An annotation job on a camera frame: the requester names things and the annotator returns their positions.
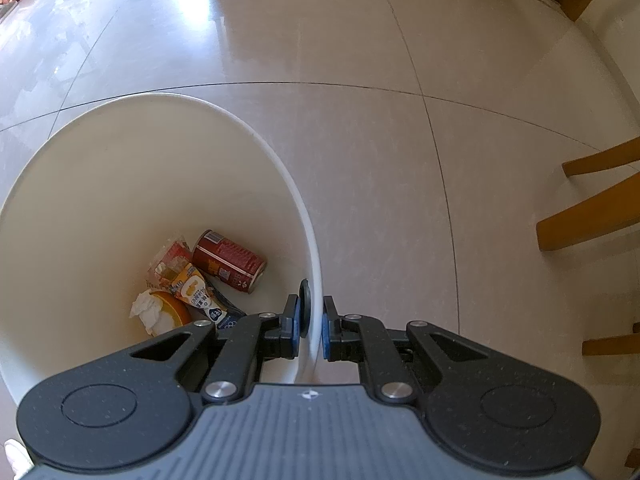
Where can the white round trash bin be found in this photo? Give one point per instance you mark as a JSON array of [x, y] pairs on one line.
[[100, 185]]

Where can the white shoe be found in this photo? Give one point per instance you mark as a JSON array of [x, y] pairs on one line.
[[16, 457]]

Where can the red cartoon drink can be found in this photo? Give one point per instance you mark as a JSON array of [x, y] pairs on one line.
[[227, 260]]

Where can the orange round paper cup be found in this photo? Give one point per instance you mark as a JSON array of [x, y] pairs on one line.
[[175, 314]]

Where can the yellow white snack packet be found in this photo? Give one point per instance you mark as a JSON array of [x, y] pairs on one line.
[[195, 290]]

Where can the red clear snack wrapper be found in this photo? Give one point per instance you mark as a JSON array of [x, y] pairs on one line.
[[167, 260]]

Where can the crumpled white tissue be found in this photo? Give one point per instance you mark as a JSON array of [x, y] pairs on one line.
[[146, 310]]

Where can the wooden chair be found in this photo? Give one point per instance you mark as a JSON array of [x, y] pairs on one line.
[[575, 225]]

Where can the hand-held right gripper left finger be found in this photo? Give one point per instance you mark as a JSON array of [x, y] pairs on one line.
[[298, 317]]

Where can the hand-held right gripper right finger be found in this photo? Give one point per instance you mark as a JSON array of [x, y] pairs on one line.
[[326, 332]]

